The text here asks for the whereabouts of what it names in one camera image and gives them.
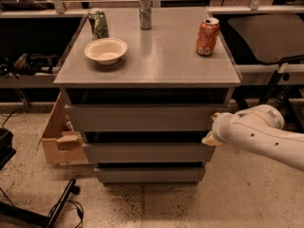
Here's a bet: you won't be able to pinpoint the grey bottom drawer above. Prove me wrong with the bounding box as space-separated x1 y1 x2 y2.
95 167 205 183

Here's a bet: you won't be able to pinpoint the grey middle drawer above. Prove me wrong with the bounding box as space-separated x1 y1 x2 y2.
83 143 215 163

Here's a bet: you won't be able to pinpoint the grey top drawer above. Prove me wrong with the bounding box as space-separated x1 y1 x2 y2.
65 104 228 132

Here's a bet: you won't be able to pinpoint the orange soda can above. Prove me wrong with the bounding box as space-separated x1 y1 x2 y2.
196 17 219 56

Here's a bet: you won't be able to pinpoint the black headphones on shelf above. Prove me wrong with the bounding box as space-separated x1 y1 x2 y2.
0 53 59 77

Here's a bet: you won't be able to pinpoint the grey drawer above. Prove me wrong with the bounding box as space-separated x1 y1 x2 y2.
95 167 205 183
65 104 228 132
83 143 215 163

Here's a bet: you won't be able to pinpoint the silver soda can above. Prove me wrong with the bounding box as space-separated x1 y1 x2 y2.
139 0 152 29

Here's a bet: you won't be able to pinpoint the grey drawer cabinet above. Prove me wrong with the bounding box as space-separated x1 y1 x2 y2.
53 7 243 186

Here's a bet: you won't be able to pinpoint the cardboard box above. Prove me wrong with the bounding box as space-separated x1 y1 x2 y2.
41 94 87 164

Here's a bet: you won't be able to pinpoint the black box at left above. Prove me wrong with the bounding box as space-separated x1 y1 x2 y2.
0 128 16 170

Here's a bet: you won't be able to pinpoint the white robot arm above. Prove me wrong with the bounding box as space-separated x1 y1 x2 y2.
201 104 304 171

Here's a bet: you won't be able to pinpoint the black stand with cables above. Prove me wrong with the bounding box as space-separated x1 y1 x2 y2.
0 179 85 228

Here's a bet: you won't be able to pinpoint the white paper bowl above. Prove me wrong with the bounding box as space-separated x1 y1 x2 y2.
85 38 128 66

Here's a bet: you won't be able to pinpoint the green soda can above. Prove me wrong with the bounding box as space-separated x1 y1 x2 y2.
88 8 108 40

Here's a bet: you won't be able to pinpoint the black chair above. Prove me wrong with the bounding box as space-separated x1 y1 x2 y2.
221 13 304 135

